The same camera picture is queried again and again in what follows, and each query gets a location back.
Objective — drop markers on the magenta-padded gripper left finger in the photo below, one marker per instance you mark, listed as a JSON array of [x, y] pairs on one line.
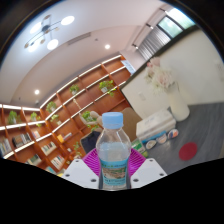
[[80, 173]]

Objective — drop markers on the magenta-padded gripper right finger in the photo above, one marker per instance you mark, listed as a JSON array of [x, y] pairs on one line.
[[146, 173]]

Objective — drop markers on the clear blue-capped water bottle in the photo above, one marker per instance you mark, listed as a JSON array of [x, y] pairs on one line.
[[113, 156]]

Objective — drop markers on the green and white box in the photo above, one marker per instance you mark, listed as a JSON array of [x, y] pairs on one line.
[[138, 146]]

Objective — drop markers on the orange wooden shelf unit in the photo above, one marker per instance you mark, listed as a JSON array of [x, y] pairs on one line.
[[60, 133]]

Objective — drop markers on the flat round red coaster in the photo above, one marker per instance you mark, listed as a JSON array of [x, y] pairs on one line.
[[188, 151]]

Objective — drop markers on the wooden artist mannequin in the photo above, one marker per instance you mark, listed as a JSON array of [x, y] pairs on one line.
[[95, 119]]

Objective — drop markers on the white vase with pink flowers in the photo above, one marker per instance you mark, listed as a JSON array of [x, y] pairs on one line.
[[176, 103]]

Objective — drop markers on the round recessed ceiling light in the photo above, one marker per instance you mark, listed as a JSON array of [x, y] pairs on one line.
[[107, 46], [36, 91]]

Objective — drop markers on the grey curtain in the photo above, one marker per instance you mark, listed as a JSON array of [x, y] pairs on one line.
[[153, 43]]

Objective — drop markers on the branched ceiling lamp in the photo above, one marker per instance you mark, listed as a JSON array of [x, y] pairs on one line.
[[46, 31]]

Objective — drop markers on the window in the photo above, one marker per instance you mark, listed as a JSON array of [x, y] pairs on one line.
[[175, 21]]

